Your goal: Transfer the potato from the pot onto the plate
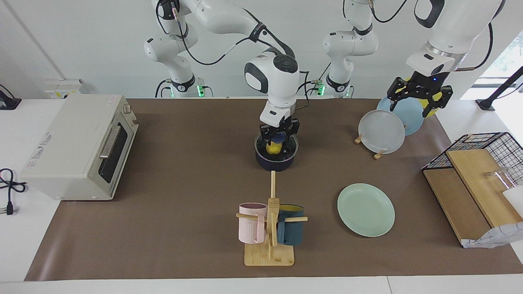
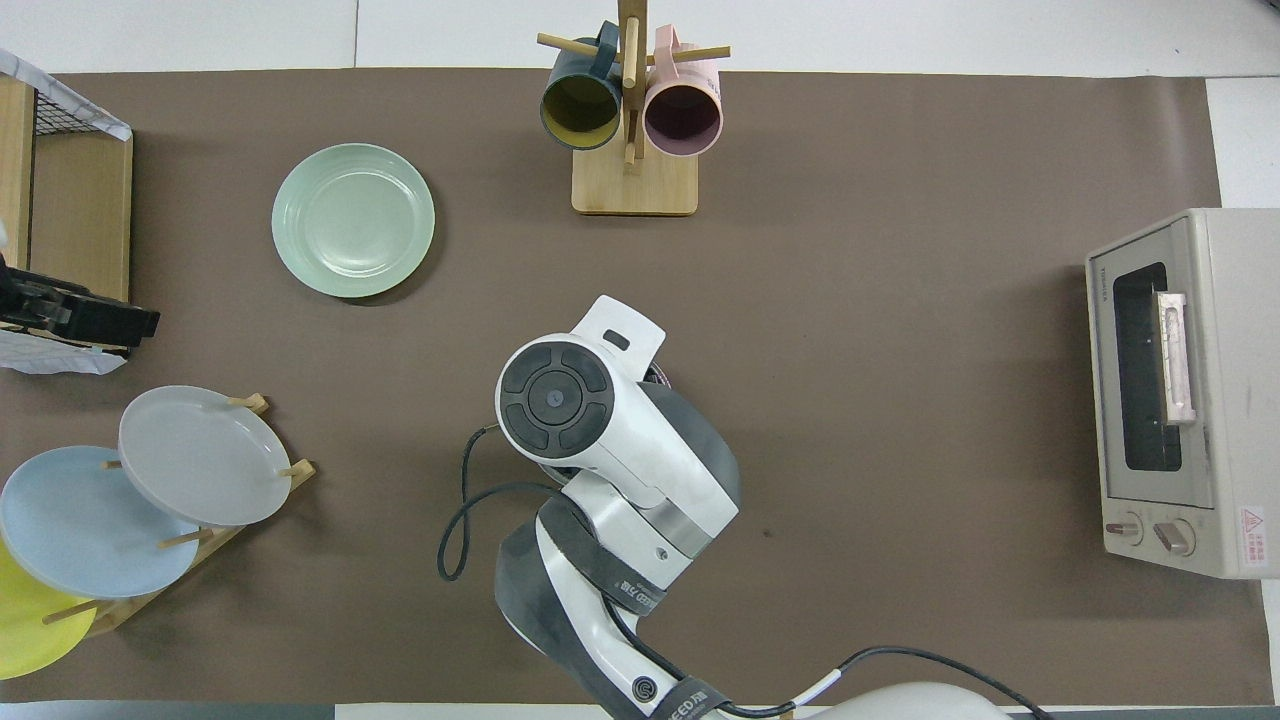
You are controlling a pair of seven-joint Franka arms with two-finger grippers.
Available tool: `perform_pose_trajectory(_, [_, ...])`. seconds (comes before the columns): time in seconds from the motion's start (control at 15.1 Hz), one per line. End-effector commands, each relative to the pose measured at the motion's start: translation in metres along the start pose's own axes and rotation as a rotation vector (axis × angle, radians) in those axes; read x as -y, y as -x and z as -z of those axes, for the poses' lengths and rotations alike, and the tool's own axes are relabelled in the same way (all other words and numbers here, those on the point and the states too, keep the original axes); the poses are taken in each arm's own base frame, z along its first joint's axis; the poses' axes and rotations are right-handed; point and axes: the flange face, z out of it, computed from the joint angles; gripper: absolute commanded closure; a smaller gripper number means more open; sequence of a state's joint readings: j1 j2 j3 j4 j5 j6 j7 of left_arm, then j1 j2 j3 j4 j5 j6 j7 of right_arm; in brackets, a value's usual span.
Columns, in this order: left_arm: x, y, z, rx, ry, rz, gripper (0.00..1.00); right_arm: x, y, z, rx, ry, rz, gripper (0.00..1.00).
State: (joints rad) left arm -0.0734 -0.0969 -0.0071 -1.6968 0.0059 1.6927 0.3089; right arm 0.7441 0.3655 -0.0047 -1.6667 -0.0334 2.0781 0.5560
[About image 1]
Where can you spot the grey plate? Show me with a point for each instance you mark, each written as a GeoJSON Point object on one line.
{"type": "Point", "coordinates": [382, 132]}

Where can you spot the white checked cloth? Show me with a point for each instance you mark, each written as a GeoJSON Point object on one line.
{"type": "Point", "coordinates": [498, 237]}

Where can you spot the glass lid with purple knob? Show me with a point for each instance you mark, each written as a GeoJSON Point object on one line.
{"type": "Point", "coordinates": [278, 140]}

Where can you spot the black stand with pole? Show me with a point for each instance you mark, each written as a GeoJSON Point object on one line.
{"type": "Point", "coordinates": [486, 104]}

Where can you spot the mint green plate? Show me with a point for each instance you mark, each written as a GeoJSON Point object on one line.
{"type": "Point", "coordinates": [365, 210]}

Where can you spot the pink mug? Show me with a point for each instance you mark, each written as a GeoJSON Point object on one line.
{"type": "Point", "coordinates": [249, 226]}

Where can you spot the wooden plate rack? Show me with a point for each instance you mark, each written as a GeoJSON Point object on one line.
{"type": "Point", "coordinates": [379, 155]}

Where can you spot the dark teal mug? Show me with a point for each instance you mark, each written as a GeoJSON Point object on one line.
{"type": "Point", "coordinates": [291, 234]}

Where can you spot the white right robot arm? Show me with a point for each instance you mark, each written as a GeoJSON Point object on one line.
{"type": "Point", "coordinates": [278, 77]}

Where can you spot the black desk mount base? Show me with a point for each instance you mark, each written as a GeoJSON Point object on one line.
{"type": "Point", "coordinates": [8, 104]}

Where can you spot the wooden mug tree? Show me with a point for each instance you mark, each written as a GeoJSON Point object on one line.
{"type": "Point", "coordinates": [269, 257]}

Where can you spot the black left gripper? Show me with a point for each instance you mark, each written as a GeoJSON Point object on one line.
{"type": "Point", "coordinates": [425, 83]}

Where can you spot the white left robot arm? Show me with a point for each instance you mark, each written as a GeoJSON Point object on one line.
{"type": "Point", "coordinates": [453, 32]}

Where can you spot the yellow plate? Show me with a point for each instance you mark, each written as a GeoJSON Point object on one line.
{"type": "Point", "coordinates": [433, 112]}

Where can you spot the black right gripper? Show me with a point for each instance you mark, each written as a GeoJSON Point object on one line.
{"type": "Point", "coordinates": [286, 124]}

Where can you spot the beige toaster oven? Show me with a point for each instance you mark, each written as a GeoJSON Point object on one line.
{"type": "Point", "coordinates": [61, 151]}

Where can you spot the clear plastic cup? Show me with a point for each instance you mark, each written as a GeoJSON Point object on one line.
{"type": "Point", "coordinates": [500, 176]}

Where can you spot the white wall socket box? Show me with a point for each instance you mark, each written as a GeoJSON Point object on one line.
{"type": "Point", "coordinates": [61, 90]}

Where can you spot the light blue plate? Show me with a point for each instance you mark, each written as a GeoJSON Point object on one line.
{"type": "Point", "coordinates": [412, 118]}

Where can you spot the brown table mat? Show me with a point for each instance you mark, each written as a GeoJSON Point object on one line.
{"type": "Point", "coordinates": [184, 224]}

